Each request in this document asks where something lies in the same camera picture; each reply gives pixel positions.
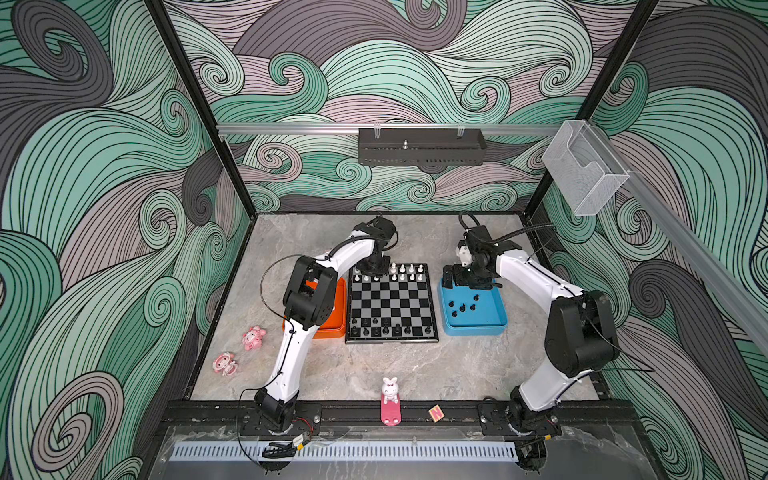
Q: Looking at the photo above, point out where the small orange letter block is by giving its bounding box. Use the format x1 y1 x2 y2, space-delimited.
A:
429 405 444 422

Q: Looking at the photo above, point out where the orange plastic tray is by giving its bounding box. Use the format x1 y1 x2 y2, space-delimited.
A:
283 275 346 339

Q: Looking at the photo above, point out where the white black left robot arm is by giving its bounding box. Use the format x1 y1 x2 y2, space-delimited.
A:
254 216 399 431

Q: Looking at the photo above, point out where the blue plastic tray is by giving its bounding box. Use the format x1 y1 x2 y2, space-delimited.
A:
438 275 508 336

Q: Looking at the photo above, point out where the pink white plush toy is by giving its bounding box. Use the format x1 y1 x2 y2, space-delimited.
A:
242 326 267 351
212 352 238 376

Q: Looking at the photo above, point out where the clear acrylic wall holder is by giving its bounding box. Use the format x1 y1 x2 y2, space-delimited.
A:
542 120 629 217

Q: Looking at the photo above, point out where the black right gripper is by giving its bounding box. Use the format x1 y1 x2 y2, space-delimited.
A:
440 260 493 289

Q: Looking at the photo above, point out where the white slotted cable duct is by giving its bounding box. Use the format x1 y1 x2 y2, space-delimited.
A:
169 441 518 463

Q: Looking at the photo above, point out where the black white chess board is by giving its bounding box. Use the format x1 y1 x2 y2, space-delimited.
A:
345 263 439 344

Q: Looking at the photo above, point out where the white rabbit figurine pink stand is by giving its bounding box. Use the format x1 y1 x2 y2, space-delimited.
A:
380 377 402 426

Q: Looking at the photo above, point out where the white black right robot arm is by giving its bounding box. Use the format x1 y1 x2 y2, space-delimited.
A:
442 214 620 429

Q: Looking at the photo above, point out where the black perforated wall shelf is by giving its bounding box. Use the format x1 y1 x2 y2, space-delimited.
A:
357 129 488 170

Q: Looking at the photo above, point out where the silver aluminium rail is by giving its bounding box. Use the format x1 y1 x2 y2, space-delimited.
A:
216 122 560 137

